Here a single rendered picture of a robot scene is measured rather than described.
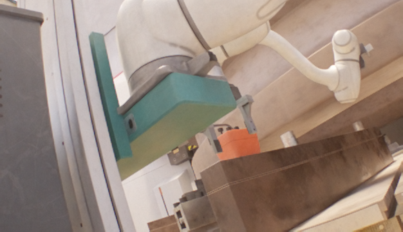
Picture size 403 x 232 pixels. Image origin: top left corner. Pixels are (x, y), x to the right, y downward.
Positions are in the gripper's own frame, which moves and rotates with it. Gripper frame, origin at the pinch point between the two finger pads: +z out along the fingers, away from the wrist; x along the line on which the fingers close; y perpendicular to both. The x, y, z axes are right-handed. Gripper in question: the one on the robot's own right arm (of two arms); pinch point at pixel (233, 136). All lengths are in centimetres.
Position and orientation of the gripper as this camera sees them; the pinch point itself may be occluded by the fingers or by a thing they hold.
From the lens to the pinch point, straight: 89.2
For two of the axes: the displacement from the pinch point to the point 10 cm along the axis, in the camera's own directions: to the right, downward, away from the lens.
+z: 3.4, 8.8, -3.5
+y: -6.5, -0.5, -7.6
